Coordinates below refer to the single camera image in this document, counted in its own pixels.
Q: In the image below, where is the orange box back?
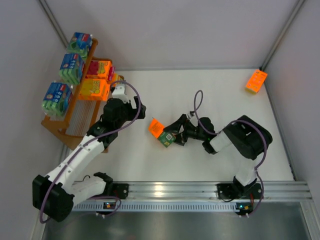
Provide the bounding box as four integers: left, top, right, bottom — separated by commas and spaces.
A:
148, 118, 176, 148

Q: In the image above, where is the orange green box yellow sponge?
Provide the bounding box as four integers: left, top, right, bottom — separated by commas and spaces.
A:
111, 72, 124, 83

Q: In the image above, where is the pink scrubber sponge box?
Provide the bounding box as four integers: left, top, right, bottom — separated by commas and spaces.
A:
85, 60, 115, 82

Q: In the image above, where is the blue green sponge pack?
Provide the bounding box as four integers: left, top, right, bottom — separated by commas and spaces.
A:
66, 32, 93, 61
41, 82, 73, 117
58, 53, 85, 85

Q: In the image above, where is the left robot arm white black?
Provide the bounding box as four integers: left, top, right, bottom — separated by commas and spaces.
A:
32, 95, 146, 224

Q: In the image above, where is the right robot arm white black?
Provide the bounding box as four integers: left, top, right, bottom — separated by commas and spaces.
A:
163, 113, 273, 202

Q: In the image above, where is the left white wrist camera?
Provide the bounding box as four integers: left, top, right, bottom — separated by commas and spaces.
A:
112, 83, 129, 104

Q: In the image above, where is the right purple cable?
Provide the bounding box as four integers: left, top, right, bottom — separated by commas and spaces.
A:
193, 89, 268, 218

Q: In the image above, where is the purple cable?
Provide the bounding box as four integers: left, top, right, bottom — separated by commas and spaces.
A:
39, 80, 142, 224
193, 89, 268, 218

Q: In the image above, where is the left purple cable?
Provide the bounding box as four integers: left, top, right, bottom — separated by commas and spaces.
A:
39, 80, 142, 224

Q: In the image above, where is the orange three-tier wire shelf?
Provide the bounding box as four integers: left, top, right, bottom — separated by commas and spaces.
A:
41, 38, 108, 150

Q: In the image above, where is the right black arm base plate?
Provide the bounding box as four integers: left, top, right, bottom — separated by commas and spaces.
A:
217, 183, 262, 201

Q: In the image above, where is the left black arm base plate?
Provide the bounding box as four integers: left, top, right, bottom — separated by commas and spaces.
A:
100, 183, 129, 200

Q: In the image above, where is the slotted grey cable duct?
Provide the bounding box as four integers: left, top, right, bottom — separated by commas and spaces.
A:
73, 201, 251, 213

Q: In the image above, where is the aluminium mounting rail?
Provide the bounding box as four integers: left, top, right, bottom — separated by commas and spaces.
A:
69, 181, 313, 201

